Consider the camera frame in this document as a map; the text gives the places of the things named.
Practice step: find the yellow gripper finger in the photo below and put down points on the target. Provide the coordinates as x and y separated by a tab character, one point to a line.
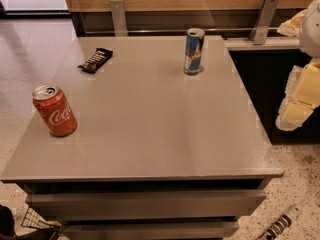
292	26
302	97

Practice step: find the blue silver redbull can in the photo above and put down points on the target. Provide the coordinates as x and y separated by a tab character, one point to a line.
193	50

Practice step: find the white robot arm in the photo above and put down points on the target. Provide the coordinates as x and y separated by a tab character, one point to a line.
309	36

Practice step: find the red coke can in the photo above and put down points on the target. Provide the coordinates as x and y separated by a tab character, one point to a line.
53	107

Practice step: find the grey drawer cabinet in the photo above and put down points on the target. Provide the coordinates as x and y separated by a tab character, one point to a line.
157	154

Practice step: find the black snack bar wrapper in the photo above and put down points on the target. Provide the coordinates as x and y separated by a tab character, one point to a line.
96	61

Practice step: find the right metal wall bracket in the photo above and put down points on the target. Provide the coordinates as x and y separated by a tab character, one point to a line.
259	33

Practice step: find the metal wall bracket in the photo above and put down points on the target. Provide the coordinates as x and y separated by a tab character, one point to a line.
118	17
259	33

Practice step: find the white power strip with cable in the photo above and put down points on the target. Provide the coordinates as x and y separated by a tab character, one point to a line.
285	220

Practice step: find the left metal wall bracket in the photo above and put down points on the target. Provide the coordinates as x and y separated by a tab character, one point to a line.
118	17

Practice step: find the black wire basket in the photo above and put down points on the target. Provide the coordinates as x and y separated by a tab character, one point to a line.
42	230

